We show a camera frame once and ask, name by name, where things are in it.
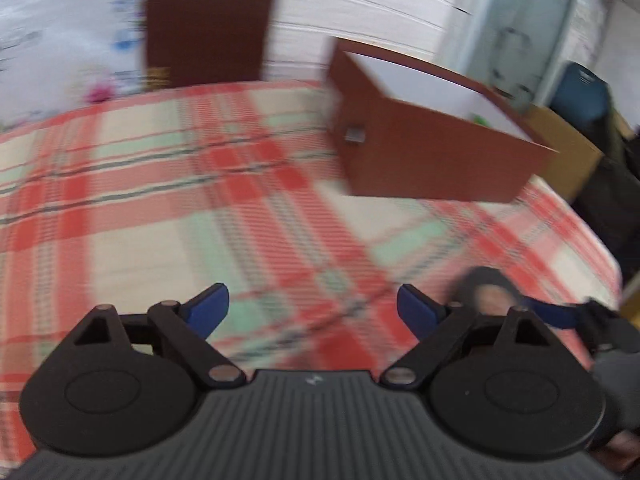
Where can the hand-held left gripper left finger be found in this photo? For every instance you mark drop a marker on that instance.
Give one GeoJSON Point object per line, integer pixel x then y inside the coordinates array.
{"type": "Point", "coordinates": [207, 305]}

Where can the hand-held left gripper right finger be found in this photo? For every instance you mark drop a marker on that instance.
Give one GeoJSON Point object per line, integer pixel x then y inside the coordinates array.
{"type": "Point", "coordinates": [417, 307]}

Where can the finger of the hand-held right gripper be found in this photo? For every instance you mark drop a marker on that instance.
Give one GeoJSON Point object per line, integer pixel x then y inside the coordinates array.
{"type": "Point", "coordinates": [555, 316]}

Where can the black tape roll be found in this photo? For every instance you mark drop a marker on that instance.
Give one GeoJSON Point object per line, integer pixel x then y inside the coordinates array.
{"type": "Point", "coordinates": [467, 280]}

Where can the brown box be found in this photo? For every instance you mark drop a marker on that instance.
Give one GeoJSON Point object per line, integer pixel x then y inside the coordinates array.
{"type": "Point", "coordinates": [425, 160]}

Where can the red plaid blanket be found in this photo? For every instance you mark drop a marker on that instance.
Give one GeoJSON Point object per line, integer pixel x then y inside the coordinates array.
{"type": "Point", "coordinates": [150, 200]}

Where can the dark cloth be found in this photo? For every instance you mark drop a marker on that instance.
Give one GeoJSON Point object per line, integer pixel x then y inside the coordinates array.
{"type": "Point", "coordinates": [615, 195]}

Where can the cardboard box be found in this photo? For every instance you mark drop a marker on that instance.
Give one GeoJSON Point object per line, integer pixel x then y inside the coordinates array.
{"type": "Point", "coordinates": [565, 160]}

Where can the dark blue object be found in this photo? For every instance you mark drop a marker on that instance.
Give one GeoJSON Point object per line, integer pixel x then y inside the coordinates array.
{"type": "Point", "coordinates": [580, 90]}

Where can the brown wooden headboard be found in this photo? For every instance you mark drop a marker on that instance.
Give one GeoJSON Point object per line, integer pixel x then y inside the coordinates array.
{"type": "Point", "coordinates": [210, 20]}

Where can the pale grey door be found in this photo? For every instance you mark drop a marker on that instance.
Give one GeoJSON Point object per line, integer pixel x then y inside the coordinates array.
{"type": "Point", "coordinates": [520, 20]}

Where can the floral printed plastic sheet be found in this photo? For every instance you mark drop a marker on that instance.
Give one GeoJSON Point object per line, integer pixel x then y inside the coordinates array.
{"type": "Point", "coordinates": [60, 35]}

